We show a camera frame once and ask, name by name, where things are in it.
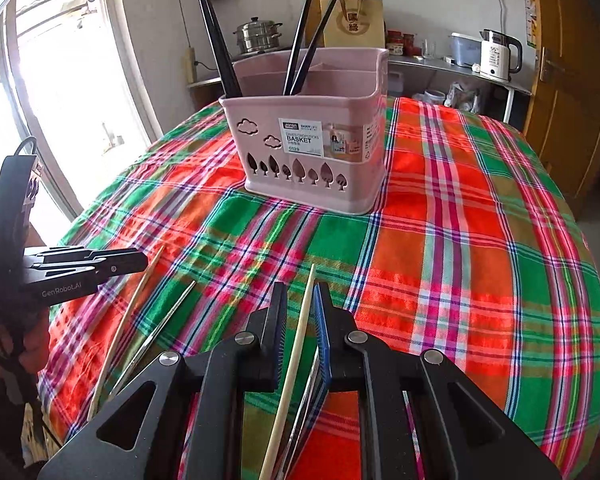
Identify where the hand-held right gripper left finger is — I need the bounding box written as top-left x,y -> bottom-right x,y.
37,281 -> 289,480

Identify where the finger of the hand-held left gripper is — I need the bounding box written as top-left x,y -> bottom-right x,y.
32,254 -> 149,282
40,246 -> 142,262

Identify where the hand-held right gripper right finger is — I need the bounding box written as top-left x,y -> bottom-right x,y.
312,281 -> 563,480

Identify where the cream chopstick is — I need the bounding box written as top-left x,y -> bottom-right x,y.
258,263 -> 317,480
87,246 -> 166,423

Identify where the silver metal chopstick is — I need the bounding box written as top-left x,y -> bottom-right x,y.
109,281 -> 197,403
282,350 -> 321,480

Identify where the pink plastic utensil basket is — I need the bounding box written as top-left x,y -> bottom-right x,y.
219,47 -> 390,216

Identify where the black chopstick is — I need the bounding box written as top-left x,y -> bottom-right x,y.
290,0 -> 349,96
207,0 -> 243,97
196,0 -> 234,97
282,0 -> 324,96

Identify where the person's left hand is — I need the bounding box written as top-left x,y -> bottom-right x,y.
22,309 -> 52,373

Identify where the plaid tablecloth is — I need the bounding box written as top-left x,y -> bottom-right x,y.
37,95 -> 600,480

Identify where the large window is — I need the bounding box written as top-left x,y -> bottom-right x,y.
0,0 -> 163,226

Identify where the steel steamer pot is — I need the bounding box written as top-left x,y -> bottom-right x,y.
233,16 -> 284,57

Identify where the clear plastic bag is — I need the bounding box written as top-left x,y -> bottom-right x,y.
445,82 -> 481,111

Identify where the steel shelf counter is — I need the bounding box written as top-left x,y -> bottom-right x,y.
187,55 -> 533,97

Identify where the brown paper bag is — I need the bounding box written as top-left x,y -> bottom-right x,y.
320,0 -> 386,49

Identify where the clear water container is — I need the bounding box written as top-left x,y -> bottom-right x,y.
450,32 -> 483,68

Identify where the white electric kettle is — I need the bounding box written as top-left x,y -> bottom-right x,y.
480,29 -> 523,83

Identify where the wooden door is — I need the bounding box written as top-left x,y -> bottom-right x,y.
522,0 -> 600,201

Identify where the black cable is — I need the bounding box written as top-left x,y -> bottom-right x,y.
9,136 -> 37,159

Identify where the wall calendar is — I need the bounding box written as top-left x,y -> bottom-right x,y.
521,0 -> 537,51

